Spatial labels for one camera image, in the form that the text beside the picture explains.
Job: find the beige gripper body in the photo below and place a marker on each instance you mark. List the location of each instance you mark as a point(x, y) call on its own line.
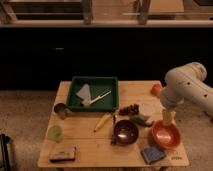
point(168, 117)

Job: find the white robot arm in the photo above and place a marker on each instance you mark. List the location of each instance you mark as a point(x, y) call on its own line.
point(187, 82)

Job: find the orange bowl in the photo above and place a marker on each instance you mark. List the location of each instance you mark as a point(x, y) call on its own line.
point(167, 137)

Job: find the orange fruit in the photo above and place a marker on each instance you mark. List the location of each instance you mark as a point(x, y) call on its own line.
point(156, 89)

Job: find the wooden table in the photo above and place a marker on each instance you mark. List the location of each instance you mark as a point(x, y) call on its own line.
point(94, 149)

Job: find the bunch of dark grapes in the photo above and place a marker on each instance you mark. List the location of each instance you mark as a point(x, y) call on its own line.
point(129, 110)

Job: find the blue sponge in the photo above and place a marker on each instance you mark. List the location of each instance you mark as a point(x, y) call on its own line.
point(152, 154)

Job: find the dark purple bowl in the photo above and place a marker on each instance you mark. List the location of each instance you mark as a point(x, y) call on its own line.
point(125, 132)

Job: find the yellow banana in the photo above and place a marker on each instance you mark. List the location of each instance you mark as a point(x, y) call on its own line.
point(102, 122)

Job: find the green plastic tray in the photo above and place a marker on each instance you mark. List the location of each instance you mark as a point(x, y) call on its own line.
point(98, 86)

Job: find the grey cloth in tray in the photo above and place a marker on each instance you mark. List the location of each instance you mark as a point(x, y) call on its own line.
point(84, 92)

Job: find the small metal cup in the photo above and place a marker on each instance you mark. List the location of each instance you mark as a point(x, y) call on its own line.
point(61, 110)

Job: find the green plastic cup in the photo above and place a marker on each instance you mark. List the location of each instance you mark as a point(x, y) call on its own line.
point(55, 133)

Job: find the black chair part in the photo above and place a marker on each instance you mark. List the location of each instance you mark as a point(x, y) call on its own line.
point(5, 164)

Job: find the wooden shelf rail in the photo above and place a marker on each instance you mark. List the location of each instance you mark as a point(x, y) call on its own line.
point(106, 13)

